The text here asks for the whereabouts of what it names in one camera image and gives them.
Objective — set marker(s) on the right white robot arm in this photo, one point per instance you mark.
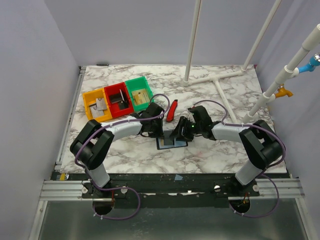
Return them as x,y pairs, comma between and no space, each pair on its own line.
261,144

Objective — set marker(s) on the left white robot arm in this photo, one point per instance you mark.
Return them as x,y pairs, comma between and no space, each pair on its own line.
93,142

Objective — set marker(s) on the white vip card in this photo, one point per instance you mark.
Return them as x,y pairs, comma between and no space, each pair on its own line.
101,104

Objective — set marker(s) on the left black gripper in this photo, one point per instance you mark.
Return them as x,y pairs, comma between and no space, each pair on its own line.
160,133

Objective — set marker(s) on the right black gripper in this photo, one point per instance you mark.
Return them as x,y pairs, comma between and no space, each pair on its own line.
182,129

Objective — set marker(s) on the black metal base rail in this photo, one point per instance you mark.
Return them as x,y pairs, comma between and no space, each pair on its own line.
163,190

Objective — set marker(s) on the beige card in green bin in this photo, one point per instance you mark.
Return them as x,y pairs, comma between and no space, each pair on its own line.
140,96

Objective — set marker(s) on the white pipe with blue fitting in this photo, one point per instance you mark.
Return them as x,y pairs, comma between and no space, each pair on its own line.
288,70

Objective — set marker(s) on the white pvc pipe frame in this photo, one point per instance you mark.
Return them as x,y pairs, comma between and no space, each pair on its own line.
217,77

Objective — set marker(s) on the red plastic bin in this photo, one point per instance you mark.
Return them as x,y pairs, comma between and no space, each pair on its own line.
122,108

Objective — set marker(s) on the red black utility knife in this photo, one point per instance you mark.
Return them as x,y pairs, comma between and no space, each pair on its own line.
171,112

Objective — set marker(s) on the black leather card holder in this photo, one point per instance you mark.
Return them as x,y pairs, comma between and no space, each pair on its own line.
163,143

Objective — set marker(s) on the yellow pipe fitting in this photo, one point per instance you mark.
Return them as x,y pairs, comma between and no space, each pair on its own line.
282,92

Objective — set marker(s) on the card in yellow bin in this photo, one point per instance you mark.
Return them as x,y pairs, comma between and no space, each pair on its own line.
96,113

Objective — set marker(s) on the yellow plastic bin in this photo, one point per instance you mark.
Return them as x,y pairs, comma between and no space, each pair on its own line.
89,98

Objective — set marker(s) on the green plastic bin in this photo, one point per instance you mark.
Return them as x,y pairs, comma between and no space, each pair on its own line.
135,84

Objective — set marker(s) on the black card in red bin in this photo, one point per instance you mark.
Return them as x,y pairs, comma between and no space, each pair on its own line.
116,98

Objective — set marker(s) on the aluminium extrusion rail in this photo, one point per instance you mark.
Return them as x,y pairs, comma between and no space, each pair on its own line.
284,188

